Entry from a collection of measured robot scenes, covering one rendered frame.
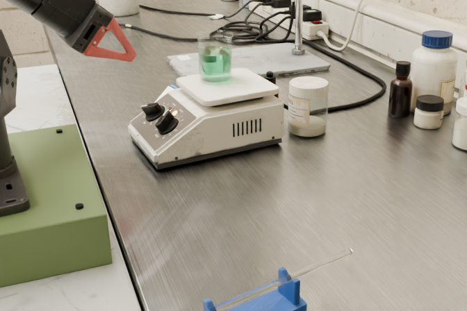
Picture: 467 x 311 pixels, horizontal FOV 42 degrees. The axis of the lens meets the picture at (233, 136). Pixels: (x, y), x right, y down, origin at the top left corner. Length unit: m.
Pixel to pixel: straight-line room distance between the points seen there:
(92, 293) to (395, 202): 0.37
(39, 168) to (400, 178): 0.45
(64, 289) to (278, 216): 0.25
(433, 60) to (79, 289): 0.65
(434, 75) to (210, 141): 0.39
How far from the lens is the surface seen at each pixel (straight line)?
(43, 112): 1.10
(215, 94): 0.86
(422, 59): 1.02
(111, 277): 0.64
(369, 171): 0.84
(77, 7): 0.83
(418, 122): 0.99
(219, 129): 0.85
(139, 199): 0.77
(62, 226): 0.63
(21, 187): 0.69
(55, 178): 0.72
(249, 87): 0.88
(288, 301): 0.58
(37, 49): 3.28
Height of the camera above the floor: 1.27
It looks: 23 degrees down
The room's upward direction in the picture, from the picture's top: 1 degrees counter-clockwise
